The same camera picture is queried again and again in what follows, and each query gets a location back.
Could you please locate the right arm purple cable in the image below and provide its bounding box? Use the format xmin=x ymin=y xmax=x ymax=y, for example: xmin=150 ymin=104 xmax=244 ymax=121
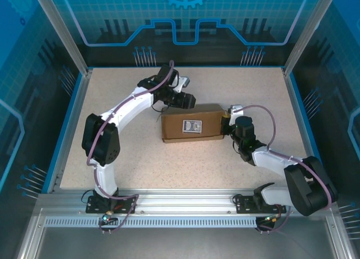
xmin=235 ymin=104 xmax=332 ymax=234

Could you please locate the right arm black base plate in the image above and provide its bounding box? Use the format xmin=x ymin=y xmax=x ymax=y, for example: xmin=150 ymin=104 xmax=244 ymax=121
xmin=235 ymin=195 xmax=287 ymax=214

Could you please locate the aluminium side rail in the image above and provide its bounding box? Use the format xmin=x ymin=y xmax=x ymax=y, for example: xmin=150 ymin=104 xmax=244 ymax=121
xmin=51 ymin=69 xmax=94 ymax=194
xmin=282 ymin=67 xmax=324 ymax=194

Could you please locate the aluminium frame post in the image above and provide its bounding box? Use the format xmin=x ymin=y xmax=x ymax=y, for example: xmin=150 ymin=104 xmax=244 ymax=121
xmin=282 ymin=0 xmax=340 ymax=77
xmin=30 ymin=0 xmax=93 ymax=77

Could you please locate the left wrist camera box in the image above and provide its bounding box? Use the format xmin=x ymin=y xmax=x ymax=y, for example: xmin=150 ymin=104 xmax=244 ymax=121
xmin=174 ymin=75 xmax=191 ymax=93

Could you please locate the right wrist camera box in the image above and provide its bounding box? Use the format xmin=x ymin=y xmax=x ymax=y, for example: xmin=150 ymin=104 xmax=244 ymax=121
xmin=227 ymin=103 xmax=244 ymax=116

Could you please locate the blue playing card deck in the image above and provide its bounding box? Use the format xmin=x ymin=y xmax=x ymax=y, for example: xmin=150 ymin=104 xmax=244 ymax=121
xmin=182 ymin=119 xmax=203 ymax=134

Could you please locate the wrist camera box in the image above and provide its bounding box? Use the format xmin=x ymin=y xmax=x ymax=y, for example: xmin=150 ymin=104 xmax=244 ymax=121
xmin=174 ymin=75 xmax=191 ymax=93
xmin=227 ymin=103 xmax=244 ymax=116

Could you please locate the brown cardboard box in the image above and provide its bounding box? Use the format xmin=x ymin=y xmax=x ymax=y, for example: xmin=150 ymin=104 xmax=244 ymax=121
xmin=161 ymin=103 xmax=226 ymax=144

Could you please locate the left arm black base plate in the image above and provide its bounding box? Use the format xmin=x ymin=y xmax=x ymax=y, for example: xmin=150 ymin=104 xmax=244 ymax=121
xmin=85 ymin=196 xmax=138 ymax=215

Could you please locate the aluminium mounting rail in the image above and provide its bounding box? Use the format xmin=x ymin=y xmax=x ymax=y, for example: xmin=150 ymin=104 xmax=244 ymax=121
xmin=36 ymin=189 xmax=338 ymax=215

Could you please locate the slotted metal cable duct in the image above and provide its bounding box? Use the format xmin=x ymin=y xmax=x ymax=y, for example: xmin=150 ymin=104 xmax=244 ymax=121
xmin=43 ymin=216 xmax=259 ymax=229

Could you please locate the blue table edge frame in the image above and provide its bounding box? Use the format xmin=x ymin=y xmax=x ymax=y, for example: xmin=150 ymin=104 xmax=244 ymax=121
xmin=41 ymin=65 xmax=333 ymax=194

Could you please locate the grey metal tray frame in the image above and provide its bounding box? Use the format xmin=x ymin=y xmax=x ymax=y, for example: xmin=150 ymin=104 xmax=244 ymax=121
xmin=16 ymin=208 xmax=352 ymax=259

